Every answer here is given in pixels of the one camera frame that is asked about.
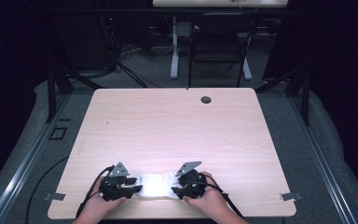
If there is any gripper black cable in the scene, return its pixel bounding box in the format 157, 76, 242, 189
199, 174, 245, 218
75, 165, 116, 218

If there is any bundle of background cables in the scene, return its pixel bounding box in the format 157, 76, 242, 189
101, 15, 162, 89

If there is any grey metal table bracket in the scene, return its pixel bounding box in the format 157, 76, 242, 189
42, 192, 67, 202
279, 191, 304, 202

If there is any person's left hand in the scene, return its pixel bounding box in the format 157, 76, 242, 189
77, 178, 128, 219

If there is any person's right hand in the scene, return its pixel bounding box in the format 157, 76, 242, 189
183, 171, 231, 219

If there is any white desk leg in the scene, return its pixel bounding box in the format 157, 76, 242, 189
170, 16, 181, 80
241, 56, 254, 81

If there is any black metal stand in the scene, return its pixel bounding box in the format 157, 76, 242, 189
255, 66, 311, 127
45, 60, 105, 124

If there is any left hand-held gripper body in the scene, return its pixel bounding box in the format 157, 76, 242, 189
98, 161, 135, 202

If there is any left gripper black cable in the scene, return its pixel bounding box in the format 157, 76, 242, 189
75, 165, 116, 218

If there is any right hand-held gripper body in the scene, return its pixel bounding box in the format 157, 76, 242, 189
175, 161, 209, 201

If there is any aluminium floor rail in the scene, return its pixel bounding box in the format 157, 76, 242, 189
288, 92, 358, 224
0, 92, 71, 224

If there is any white cloth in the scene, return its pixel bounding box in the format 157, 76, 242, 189
134, 174, 184, 201
139, 172, 183, 183

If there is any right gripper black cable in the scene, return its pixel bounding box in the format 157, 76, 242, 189
199, 174, 245, 218

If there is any black floor cable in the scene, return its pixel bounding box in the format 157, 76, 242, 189
24, 156, 70, 224

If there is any black folding chair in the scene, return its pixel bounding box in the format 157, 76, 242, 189
187, 12, 259, 89

